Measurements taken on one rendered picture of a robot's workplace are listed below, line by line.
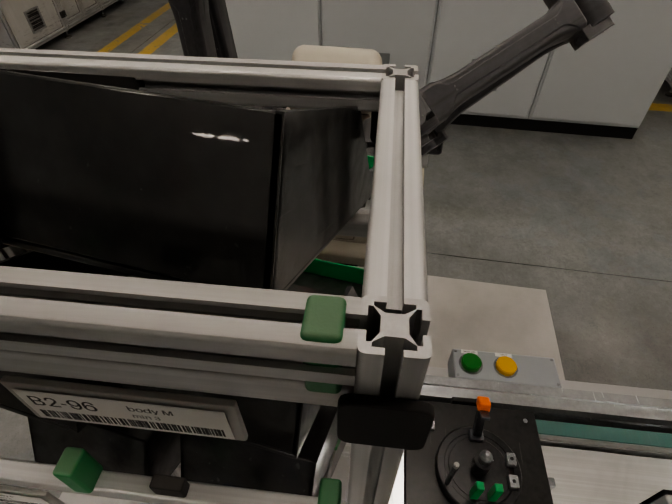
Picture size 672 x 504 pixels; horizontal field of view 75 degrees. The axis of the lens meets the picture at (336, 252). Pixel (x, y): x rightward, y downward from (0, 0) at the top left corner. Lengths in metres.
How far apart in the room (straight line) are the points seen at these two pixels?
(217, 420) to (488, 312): 1.06
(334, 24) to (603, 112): 2.06
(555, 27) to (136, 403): 0.83
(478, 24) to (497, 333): 2.60
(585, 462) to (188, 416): 0.89
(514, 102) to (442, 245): 1.49
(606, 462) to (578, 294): 1.65
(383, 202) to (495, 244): 2.53
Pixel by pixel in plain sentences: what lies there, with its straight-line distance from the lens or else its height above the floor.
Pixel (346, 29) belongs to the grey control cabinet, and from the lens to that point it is 3.48.
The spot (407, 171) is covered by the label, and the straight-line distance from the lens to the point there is 0.18.
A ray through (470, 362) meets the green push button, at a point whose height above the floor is 0.97.
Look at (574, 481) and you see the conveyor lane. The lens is 0.98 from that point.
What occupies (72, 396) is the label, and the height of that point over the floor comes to 1.61.
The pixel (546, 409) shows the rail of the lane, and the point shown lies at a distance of 0.98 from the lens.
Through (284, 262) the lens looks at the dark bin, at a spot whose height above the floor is 1.63.
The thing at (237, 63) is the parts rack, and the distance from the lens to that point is 0.28.
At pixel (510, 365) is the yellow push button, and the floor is 0.97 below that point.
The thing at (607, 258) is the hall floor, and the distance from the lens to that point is 2.88.
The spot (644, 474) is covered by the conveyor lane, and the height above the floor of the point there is 0.92.
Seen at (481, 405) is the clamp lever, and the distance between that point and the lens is 0.80.
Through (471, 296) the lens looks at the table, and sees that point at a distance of 1.21.
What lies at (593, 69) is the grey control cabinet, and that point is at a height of 0.51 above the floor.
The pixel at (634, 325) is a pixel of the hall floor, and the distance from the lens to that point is 2.60.
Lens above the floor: 1.76
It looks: 45 degrees down
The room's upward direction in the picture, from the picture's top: straight up
